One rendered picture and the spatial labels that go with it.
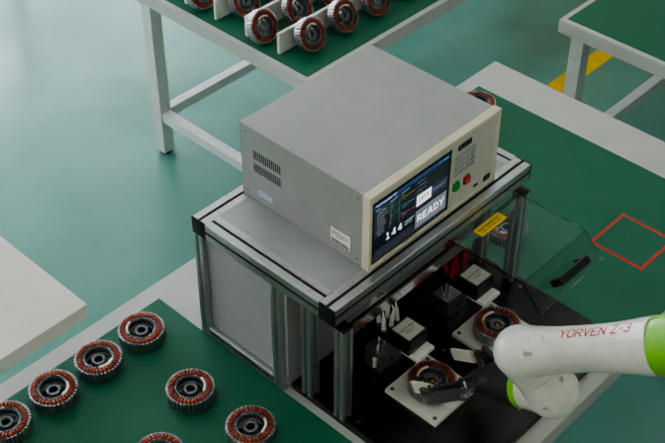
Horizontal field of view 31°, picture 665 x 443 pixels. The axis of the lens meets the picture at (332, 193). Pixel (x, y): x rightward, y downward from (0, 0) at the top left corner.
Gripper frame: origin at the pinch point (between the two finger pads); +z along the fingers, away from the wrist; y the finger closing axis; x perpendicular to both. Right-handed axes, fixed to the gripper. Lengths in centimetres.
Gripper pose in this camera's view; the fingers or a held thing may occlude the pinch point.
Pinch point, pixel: (435, 370)
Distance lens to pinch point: 276.3
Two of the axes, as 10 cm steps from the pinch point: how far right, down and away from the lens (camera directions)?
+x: -3.6, -8.9, -2.9
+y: 7.0, -4.6, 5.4
